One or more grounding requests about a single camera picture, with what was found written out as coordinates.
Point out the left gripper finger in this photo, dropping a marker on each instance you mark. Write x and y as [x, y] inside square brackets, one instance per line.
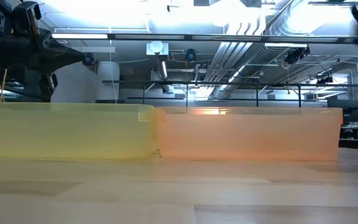
[61, 54]

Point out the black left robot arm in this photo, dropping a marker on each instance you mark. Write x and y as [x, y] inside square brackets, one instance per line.
[2, 48]

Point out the white cylindrical tank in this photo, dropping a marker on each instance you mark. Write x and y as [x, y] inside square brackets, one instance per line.
[107, 81]

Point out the yellow translucent plastic bin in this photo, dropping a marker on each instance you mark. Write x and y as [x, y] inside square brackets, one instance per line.
[67, 133]

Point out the white round ceiling lamp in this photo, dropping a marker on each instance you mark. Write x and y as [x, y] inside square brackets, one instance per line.
[156, 46]

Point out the ceiling tube light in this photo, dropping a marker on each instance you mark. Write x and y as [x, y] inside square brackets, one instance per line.
[164, 69]

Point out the white ceiling pipe bundle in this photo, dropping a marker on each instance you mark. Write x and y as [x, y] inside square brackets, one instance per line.
[228, 53]

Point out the black metal railing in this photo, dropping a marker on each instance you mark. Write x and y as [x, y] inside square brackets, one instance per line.
[228, 83]

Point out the orange translucent plastic bin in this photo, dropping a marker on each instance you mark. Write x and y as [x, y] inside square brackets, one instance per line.
[247, 137]

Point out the black background monitor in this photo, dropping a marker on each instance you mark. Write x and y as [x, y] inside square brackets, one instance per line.
[343, 110]

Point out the black aluminium rig frame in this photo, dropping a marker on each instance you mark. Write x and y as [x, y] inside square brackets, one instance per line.
[197, 38]

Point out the silver spiral air duct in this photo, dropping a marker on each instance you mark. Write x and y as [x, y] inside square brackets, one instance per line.
[278, 53]

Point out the black ceiling camera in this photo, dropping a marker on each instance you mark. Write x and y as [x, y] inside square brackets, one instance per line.
[325, 79]
[296, 55]

